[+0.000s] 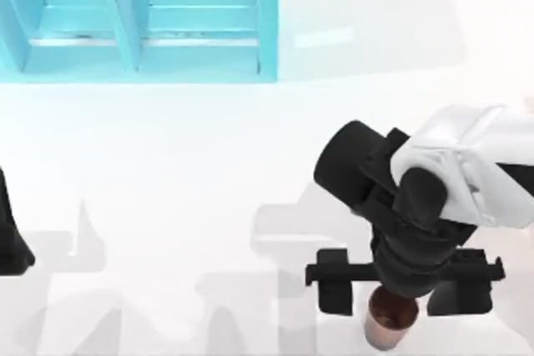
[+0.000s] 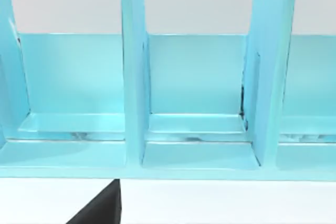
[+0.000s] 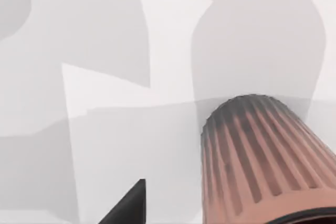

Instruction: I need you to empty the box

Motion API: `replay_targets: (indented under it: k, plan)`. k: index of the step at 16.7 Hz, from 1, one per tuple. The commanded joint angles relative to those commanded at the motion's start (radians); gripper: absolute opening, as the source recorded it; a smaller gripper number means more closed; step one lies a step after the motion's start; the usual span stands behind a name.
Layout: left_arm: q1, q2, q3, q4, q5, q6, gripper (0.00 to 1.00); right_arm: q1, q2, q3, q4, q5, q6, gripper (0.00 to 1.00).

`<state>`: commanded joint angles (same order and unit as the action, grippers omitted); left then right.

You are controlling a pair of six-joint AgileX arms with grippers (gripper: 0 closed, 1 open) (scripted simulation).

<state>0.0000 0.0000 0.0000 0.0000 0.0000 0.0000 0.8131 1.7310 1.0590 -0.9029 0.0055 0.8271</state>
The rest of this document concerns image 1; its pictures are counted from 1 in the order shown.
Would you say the brown cup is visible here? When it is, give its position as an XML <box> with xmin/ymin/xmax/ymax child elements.
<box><xmin>363</xmin><ymin>286</ymin><xmax>420</xmax><ymax>353</ymax></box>

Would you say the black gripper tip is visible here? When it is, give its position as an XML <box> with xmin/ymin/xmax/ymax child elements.
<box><xmin>0</xmin><ymin>168</ymin><xmax>36</xmax><ymax>277</ymax></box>

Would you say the light blue rack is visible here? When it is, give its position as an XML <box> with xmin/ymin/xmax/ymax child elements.
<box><xmin>0</xmin><ymin>0</ymin><xmax>280</xmax><ymax>84</ymax></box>

